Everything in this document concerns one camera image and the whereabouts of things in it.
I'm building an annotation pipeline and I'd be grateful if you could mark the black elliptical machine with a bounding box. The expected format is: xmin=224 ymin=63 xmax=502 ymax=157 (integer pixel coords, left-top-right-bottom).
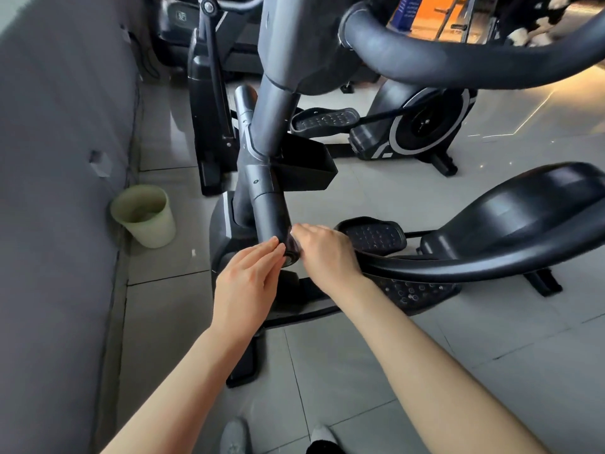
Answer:
xmin=184 ymin=0 xmax=478 ymax=197
xmin=208 ymin=0 xmax=605 ymax=388

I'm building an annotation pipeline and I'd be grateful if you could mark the person's right forearm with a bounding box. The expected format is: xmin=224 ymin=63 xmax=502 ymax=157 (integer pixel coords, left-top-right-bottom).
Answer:
xmin=331 ymin=274 xmax=551 ymax=454

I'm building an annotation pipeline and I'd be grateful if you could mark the person's left forearm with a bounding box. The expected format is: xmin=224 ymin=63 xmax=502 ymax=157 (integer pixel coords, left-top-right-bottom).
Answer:
xmin=99 ymin=326 xmax=258 ymax=454

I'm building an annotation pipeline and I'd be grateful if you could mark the black treadmill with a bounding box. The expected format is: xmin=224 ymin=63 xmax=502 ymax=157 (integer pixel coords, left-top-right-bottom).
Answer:
xmin=146 ymin=0 xmax=266 ymax=76

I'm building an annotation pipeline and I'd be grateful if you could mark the white trash bin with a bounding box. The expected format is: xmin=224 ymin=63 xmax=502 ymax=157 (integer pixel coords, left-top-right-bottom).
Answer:
xmin=110 ymin=184 xmax=178 ymax=250

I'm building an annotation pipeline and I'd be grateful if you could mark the person's right hand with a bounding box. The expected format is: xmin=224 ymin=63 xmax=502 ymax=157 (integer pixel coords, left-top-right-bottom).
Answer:
xmin=289 ymin=223 xmax=365 ymax=299

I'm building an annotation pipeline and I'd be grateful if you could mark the white wall socket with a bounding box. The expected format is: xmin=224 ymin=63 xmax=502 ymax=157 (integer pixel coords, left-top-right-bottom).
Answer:
xmin=88 ymin=149 xmax=113 ymax=180

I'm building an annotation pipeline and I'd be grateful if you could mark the person's white shoe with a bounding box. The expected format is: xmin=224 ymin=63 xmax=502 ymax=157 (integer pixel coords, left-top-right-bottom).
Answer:
xmin=219 ymin=417 xmax=253 ymax=454

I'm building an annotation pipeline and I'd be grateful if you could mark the person's left hand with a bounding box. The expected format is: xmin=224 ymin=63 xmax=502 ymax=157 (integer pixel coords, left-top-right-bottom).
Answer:
xmin=210 ymin=236 xmax=287 ymax=348

